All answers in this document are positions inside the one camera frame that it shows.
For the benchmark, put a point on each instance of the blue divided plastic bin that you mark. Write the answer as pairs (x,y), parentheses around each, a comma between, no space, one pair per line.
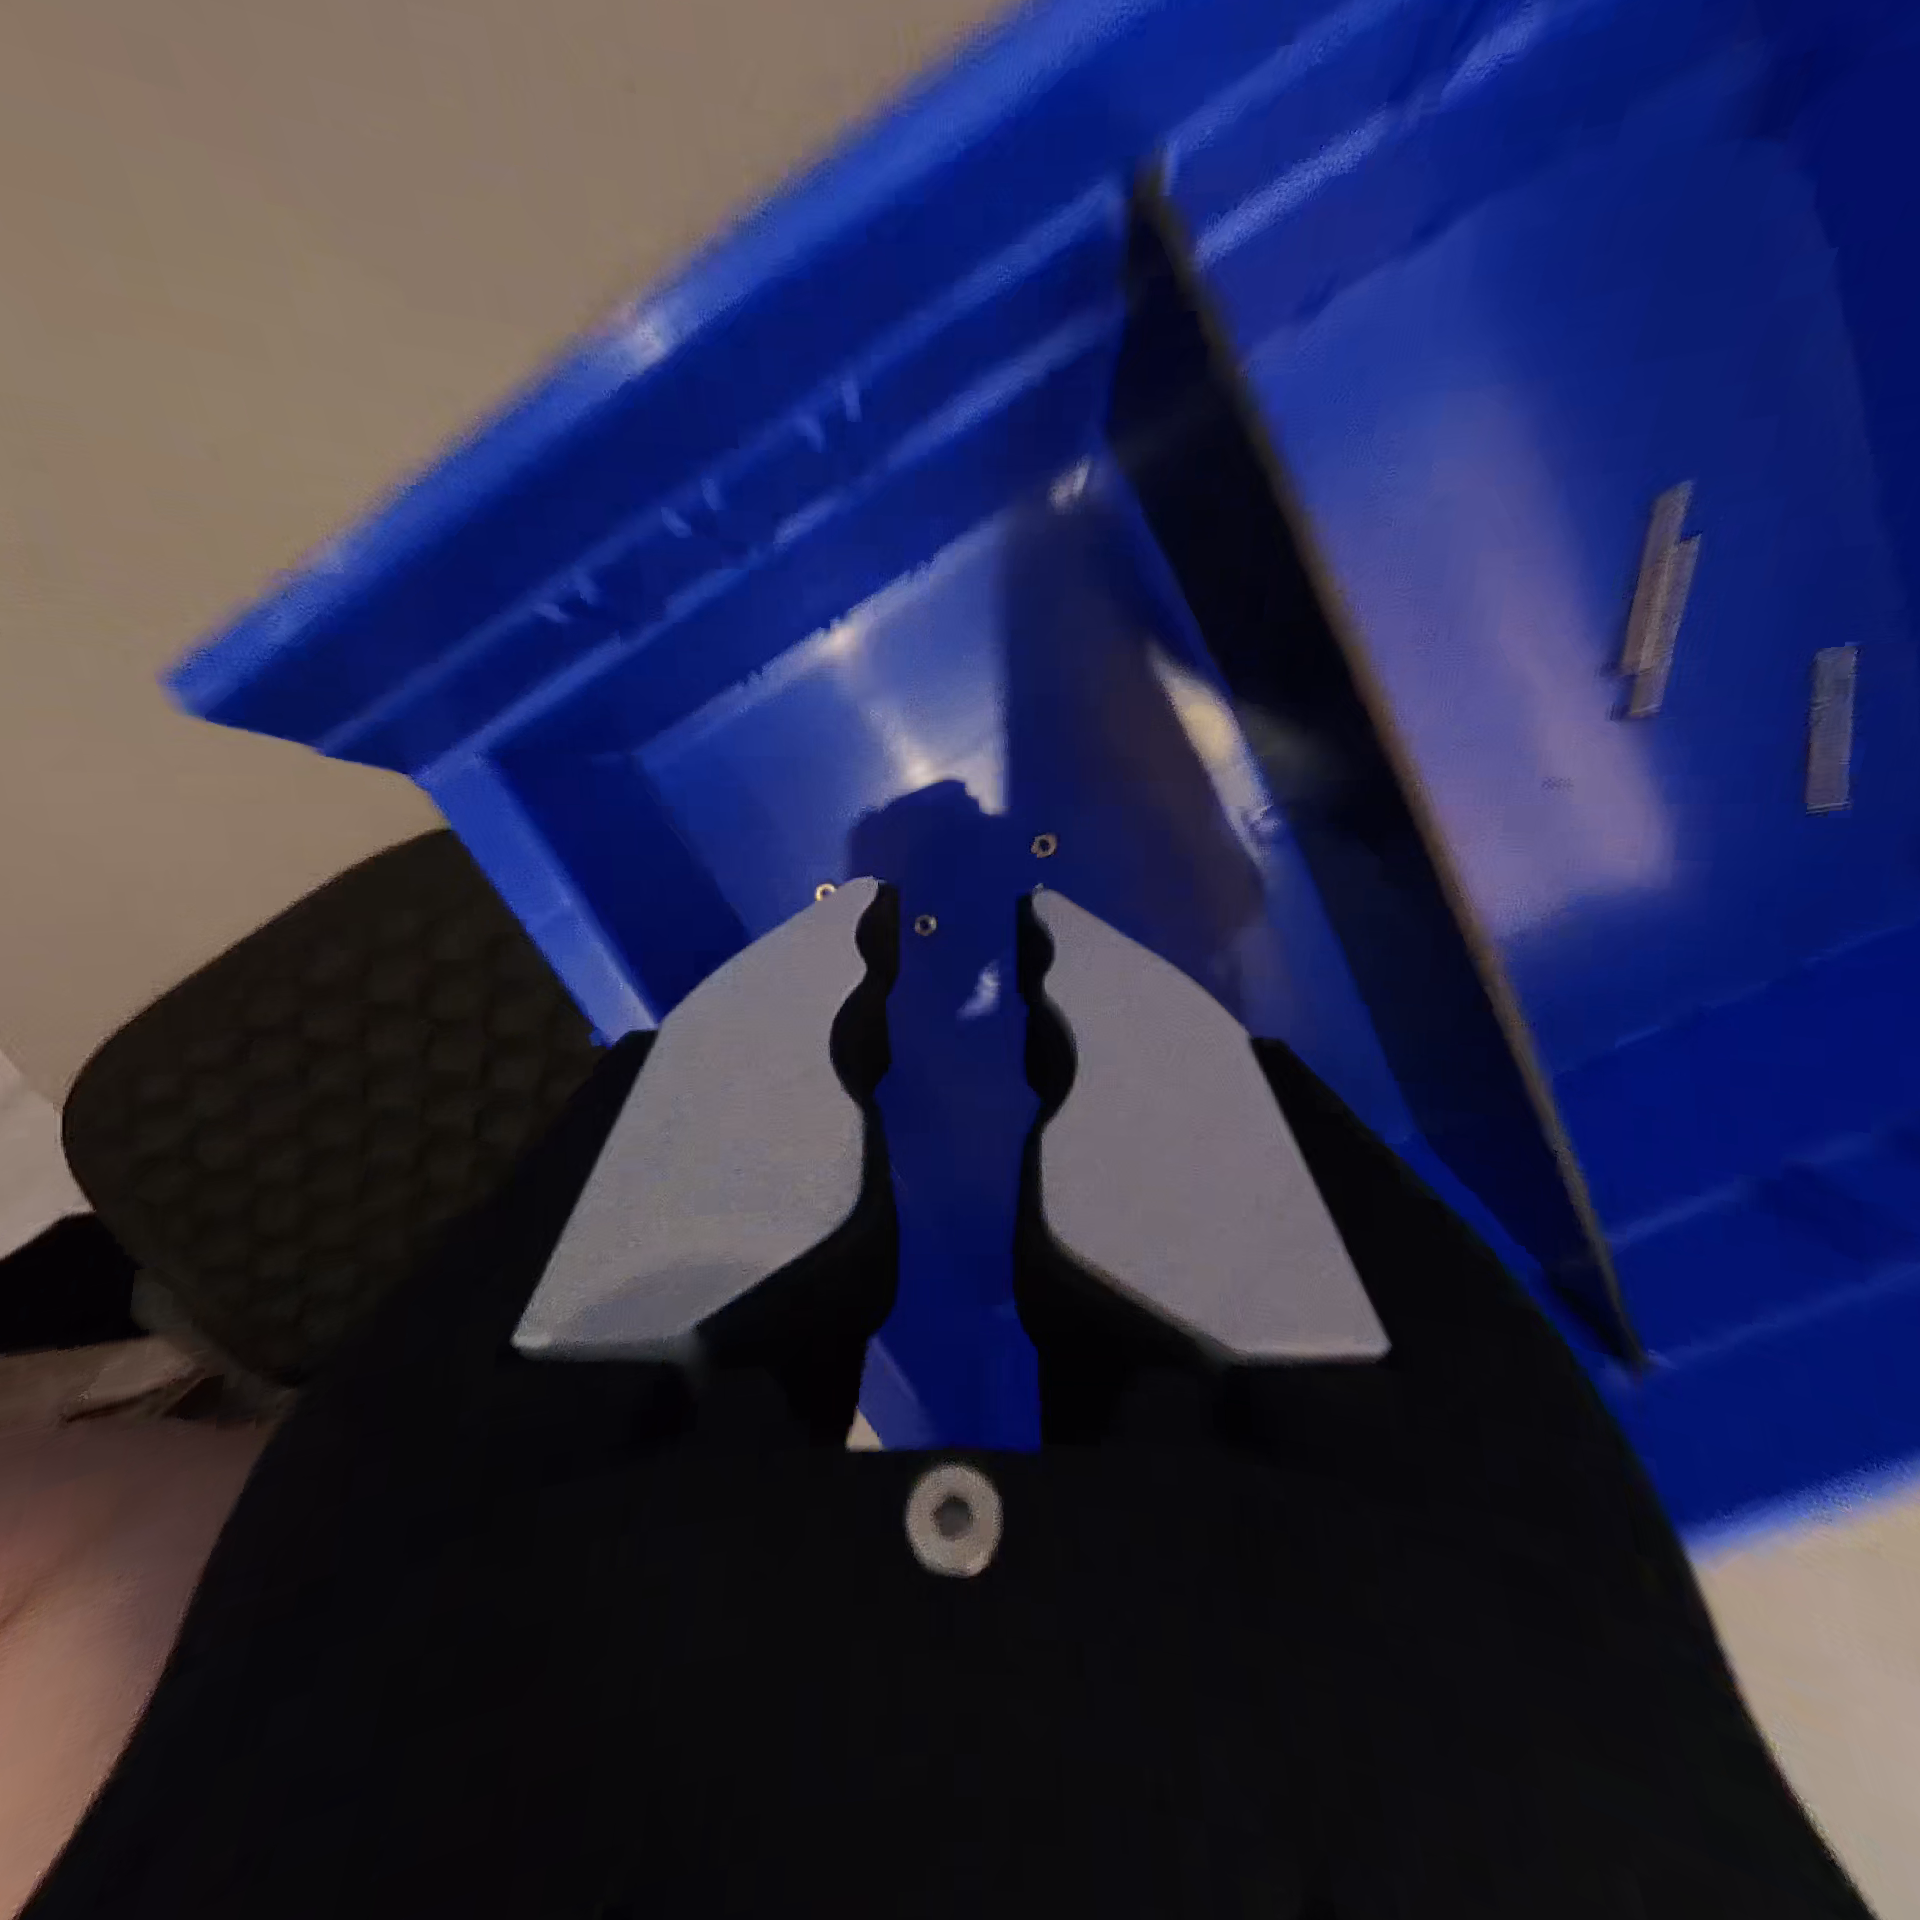
(751,599)

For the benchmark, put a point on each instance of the black bin divider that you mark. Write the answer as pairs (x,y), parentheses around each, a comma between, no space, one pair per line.
(1291,674)

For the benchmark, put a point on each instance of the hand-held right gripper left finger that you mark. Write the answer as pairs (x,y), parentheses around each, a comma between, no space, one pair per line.
(704,1170)

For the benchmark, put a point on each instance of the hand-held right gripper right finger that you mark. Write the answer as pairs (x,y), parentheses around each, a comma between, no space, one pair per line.
(1185,1170)

